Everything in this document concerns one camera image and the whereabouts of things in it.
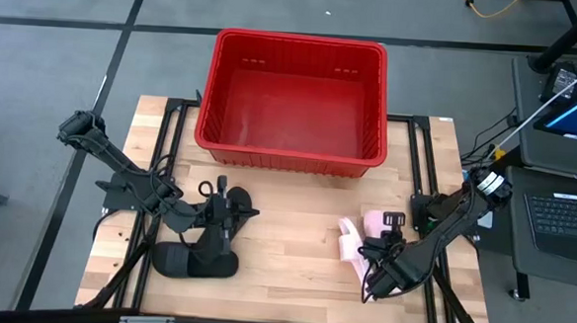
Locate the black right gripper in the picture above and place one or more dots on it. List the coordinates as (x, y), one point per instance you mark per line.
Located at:
(386, 270)

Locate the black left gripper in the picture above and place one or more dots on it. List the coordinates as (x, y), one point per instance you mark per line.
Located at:
(208, 221)

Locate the pink slide sandal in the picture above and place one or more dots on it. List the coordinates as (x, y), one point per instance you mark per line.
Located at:
(349, 246)
(373, 224)

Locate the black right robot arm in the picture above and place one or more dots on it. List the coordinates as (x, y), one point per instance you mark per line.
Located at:
(443, 234)

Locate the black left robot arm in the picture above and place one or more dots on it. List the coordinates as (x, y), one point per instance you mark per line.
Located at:
(120, 165)

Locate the red plastic bin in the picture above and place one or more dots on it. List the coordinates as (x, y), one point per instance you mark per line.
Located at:
(296, 112)

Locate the black slide sandal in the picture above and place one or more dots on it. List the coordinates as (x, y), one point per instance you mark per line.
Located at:
(174, 260)

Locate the black cart caster wheel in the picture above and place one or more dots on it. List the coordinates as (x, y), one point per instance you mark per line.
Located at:
(519, 293)

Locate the black laptop keyboard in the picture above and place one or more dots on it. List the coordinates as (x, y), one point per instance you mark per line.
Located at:
(565, 220)

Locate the black power adapter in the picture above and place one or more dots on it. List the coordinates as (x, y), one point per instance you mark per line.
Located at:
(562, 79)

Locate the black stand pole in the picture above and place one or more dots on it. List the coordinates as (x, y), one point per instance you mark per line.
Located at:
(572, 33)

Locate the black frame side rail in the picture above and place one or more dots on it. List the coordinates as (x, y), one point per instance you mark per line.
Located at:
(424, 159)
(168, 140)

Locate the black diagonal frame strut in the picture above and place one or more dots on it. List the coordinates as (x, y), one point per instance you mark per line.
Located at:
(459, 304)
(124, 271)

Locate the black frame rear rail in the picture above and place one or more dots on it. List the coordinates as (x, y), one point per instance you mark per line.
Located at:
(183, 103)

